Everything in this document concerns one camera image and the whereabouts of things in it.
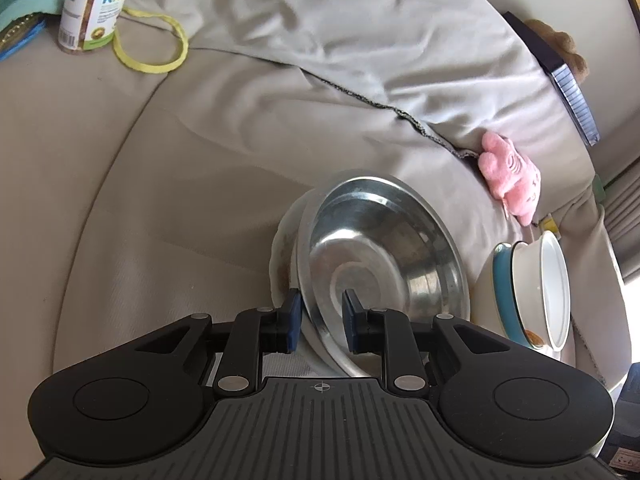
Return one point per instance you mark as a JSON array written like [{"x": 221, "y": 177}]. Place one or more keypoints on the pink plush toy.
[{"x": 510, "y": 175}]

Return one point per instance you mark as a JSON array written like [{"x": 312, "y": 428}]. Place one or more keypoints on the white plastic bowl orange label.
[{"x": 547, "y": 290}]

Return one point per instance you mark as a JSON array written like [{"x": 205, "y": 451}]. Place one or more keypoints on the blue flat packet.
[{"x": 20, "y": 37}]

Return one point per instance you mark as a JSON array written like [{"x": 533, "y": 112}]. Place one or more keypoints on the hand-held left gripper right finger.
[{"x": 351, "y": 320}]

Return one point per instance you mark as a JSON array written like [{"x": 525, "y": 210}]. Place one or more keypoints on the stainless steel bowl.
[{"x": 390, "y": 260}]

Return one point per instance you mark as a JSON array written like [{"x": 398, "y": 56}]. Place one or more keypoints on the blue ceramic bowl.
[{"x": 501, "y": 290}]

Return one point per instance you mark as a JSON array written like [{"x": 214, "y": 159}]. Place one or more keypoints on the beige sofa cover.
[{"x": 250, "y": 160}]

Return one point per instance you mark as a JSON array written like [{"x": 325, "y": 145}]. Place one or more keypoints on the yellow elastic band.
[{"x": 150, "y": 65}]

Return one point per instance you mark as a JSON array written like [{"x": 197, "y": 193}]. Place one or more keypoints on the white power strip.
[{"x": 627, "y": 460}]

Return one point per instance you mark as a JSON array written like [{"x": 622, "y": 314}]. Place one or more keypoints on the brown plush toy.
[{"x": 565, "y": 47}]

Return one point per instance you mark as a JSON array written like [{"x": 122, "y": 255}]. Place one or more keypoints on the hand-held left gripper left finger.
[{"x": 295, "y": 320}]

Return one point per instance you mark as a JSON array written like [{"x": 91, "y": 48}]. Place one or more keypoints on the yellow plastic clip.
[{"x": 549, "y": 223}]

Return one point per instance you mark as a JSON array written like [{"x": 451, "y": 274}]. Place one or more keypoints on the supplement bottle green label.
[{"x": 92, "y": 5}]

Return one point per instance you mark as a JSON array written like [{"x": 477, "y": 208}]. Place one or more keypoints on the dark blue notebook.
[{"x": 565, "y": 80}]

